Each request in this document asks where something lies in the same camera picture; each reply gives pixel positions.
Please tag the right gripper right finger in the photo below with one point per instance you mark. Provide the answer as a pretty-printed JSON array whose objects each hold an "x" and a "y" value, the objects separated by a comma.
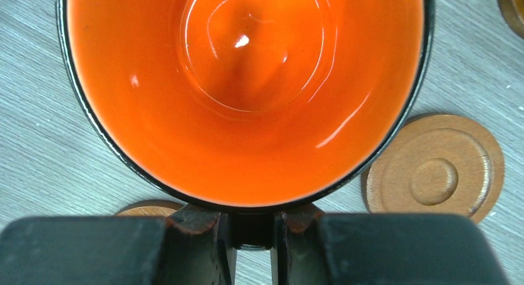
[{"x": 314, "y": 247}]

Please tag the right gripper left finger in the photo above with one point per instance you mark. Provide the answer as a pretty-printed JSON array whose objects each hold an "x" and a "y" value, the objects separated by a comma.
[{"x": 190, "y": 246}]

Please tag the brown wooden coaster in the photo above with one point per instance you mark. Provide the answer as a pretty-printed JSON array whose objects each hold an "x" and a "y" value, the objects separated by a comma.
[
  {"x": 163, "y": 208},
  {"x": 512, "y": 12},
  {"x": 437, "y": 163}
]

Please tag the orange ceramic mug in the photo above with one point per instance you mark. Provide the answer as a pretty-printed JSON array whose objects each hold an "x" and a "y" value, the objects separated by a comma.
[{"x": 250, "y": 107}]

